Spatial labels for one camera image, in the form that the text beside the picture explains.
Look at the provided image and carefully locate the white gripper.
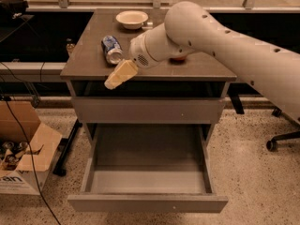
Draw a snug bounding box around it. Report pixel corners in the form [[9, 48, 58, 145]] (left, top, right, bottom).
[[104, 34, 158, 90]]

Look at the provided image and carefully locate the blue pepsi can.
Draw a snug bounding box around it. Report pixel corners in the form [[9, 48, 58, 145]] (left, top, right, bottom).
[[101, 36, 123, 65]]

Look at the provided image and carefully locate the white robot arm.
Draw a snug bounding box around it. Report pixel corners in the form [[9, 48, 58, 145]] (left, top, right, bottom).
[[105, 2, 300, 121]]

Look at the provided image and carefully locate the closed grey top drawer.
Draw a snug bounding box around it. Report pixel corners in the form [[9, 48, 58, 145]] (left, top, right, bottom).
[[72, 97, 225, 124]]

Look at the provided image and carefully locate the grey drawer cabinet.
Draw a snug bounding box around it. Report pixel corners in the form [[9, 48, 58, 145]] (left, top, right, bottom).
[[61, 9, 236, 142]]

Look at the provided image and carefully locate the open grey middle drawer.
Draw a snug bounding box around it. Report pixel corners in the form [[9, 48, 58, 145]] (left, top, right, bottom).
[[67, 125, 228, 213]]

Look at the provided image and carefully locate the red apple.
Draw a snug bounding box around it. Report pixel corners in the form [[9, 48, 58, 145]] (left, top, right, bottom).
[[170, 56, 187, 62]]

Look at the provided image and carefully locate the white bowl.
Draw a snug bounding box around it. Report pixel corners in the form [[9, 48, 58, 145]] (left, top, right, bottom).
[[116, 10, 148, 30]]

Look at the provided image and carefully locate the small bottle behind cabinet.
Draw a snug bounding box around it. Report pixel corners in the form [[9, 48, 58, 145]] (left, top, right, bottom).
[[66, 38, 75, 55]]

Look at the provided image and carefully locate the cardboard box with cans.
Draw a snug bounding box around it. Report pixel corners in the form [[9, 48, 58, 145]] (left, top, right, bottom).
[[0, 101, 62, 195]]

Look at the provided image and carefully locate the black bag on shelf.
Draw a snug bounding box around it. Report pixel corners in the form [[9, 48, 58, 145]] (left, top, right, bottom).
[[0, 0, 28, 23]]

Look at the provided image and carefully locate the black cable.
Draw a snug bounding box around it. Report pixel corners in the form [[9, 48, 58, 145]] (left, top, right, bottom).
[[0, 61, 62, 225]]

